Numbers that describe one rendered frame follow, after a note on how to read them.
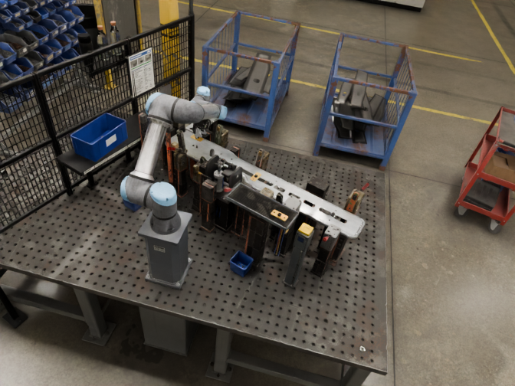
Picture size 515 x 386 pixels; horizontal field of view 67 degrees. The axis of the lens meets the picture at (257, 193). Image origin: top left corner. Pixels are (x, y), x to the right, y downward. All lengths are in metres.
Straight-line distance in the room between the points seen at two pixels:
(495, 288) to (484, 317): 0.35
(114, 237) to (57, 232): 0.34
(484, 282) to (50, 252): 3.31
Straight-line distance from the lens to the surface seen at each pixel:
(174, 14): 3.00
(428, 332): 3.32
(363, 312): 2.32
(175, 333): 2.59
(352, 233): 2.23
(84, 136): 2.62
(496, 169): 3.98
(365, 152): 4.33
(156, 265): 2.14
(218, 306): 2.17
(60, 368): 2.93
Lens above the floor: 2.58
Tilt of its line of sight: 43 degrees down
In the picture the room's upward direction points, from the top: 9 degrees clockwise
